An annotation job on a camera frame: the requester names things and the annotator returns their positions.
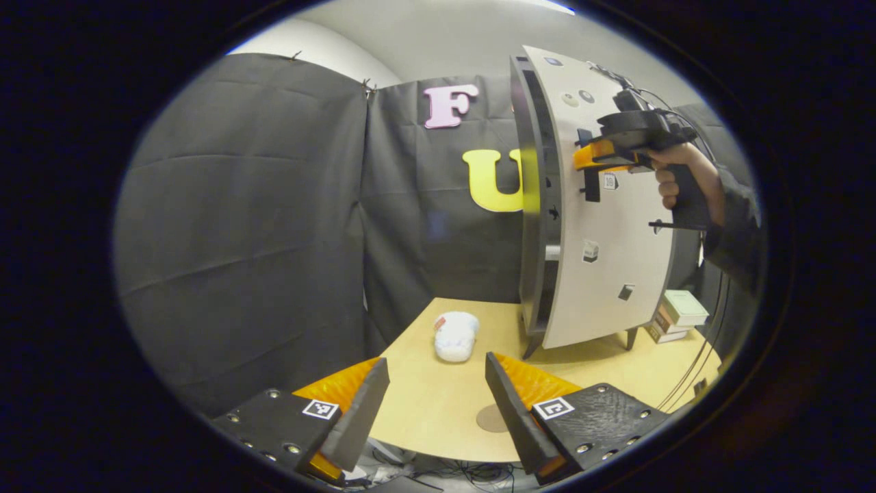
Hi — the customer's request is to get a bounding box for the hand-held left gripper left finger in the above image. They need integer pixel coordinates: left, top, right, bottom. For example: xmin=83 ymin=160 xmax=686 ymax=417
xmin=211 ymin=356 xmax=391 ymax=483

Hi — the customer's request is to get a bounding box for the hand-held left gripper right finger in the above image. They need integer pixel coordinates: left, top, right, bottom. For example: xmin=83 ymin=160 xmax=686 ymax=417
xmin=485 ymin=351 xmax=671 ymax=485

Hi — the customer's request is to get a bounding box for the round brown coaster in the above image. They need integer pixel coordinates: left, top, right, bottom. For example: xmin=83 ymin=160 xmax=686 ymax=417
xmin=476 ymin=404 xmax=511 ymax=434

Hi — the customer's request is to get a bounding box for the black cabinet door handle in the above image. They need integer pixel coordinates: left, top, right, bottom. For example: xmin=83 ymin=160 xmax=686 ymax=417
xmin=576 ymin=127 xmax=603 ymax=203

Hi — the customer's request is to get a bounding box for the grey cabinet door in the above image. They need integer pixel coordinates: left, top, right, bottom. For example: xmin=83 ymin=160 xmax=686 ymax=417
xmin=524 ymin=45 xmax=677 ymax=350

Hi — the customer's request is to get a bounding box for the white crumpled packet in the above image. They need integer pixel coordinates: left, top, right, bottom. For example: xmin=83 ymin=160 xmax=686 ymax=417
xmin=433 ymin=312 xmax=480 ymax=364

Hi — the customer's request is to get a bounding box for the pale green book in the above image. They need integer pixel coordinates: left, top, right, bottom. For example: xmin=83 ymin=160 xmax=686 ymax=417
xmin=660 ymin=290 xmax=710 ymax=327

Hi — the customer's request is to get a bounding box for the brown book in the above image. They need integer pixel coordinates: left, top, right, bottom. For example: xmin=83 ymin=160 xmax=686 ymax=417
xmin=654 ymin=312 xmax=692 ymax=336

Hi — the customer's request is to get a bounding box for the black backdrop cloth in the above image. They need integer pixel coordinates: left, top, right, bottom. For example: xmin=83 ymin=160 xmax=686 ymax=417
xmin=113 ymin=53 xmax=764 ymax=418

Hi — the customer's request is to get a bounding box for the black cable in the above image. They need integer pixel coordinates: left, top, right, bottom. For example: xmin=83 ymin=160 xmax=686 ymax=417
xmin=657 ymin=226 xmax=733 ymax=412

